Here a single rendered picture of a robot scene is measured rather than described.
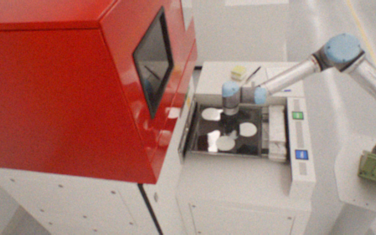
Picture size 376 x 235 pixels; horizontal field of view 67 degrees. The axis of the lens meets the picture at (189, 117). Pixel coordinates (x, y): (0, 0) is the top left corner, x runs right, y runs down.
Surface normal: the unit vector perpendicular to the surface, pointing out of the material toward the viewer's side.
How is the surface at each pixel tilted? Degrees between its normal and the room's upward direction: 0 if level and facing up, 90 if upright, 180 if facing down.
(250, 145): 0
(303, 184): 90
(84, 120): 90
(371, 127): 0
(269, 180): 0
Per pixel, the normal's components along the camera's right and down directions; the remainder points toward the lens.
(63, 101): -0.19, 0.69
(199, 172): -0.12, -0.72
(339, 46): -0.31, -0.06
